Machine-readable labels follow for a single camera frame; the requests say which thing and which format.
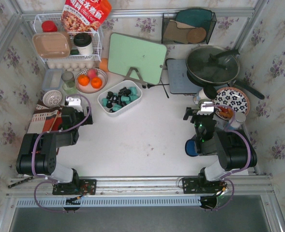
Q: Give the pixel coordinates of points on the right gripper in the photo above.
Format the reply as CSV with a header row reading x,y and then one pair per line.
x,y
196,116

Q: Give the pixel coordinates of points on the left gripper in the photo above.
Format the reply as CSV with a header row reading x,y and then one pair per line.
x,y
84,117

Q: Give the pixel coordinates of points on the grey blue oven mitt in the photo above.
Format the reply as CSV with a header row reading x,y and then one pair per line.
x,y
193,147

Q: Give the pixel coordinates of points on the white storage basket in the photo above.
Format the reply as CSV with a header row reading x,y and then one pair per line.
x,y
120,98

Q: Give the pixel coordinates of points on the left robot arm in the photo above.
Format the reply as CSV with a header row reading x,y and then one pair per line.
x,y
38,152

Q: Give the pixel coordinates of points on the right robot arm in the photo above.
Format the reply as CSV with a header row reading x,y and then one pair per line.
x,y
233,149

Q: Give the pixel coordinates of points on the white coffee cup black lid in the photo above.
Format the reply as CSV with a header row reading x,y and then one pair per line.
x,y
83,42

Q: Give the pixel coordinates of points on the grey induction cooker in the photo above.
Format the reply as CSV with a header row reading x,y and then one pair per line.
x,y
178,79

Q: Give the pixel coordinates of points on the green glass tumbler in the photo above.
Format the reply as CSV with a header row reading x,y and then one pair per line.
x,y
69,90

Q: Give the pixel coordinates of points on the red striped towel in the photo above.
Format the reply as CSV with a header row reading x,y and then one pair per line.
x,y
45,118

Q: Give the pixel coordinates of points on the white round strainer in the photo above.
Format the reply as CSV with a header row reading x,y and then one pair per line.
x,y
52,98

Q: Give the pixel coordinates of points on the left orange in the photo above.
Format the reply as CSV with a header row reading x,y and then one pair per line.
x,y
83,80

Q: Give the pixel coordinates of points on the orange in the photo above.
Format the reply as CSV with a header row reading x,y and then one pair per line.
x,y
83,80
96,82

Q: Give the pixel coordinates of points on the right orange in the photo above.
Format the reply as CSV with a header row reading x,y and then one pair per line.
x,y
96,82

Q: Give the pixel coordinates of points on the fruit bowl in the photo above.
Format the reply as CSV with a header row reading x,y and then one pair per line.
x,y
89,88

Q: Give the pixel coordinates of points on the grey glass tumbler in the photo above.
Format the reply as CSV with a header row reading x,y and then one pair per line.
x,y
68,78

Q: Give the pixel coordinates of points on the blue flower plate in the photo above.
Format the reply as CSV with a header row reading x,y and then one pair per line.
x,y
233,97

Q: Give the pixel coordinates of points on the pink peach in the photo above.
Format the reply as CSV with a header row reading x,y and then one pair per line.
x,y
92,73

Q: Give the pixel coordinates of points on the clear lidded container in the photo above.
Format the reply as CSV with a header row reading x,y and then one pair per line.
x,y
52,79

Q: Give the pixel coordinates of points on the white pill bottle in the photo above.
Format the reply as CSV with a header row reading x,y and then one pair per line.
x,y
237,121

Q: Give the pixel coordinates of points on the black frying pan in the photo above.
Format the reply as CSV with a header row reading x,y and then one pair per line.
x,y
219,77

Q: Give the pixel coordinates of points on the glass pan lid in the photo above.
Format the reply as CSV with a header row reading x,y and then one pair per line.
x,y
212,64

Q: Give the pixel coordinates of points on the egg tray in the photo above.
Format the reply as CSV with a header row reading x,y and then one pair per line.
x,y
72,66

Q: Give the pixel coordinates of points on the orange sponge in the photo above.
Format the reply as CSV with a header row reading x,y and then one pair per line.
x,y
103,65

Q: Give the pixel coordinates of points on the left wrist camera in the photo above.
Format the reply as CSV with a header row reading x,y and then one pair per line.
x,y
74,102

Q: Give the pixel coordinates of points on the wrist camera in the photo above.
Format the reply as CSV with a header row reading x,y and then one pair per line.
x,y
206,108
74,102

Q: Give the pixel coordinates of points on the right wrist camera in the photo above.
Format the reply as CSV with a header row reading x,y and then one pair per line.
x,y
206,108

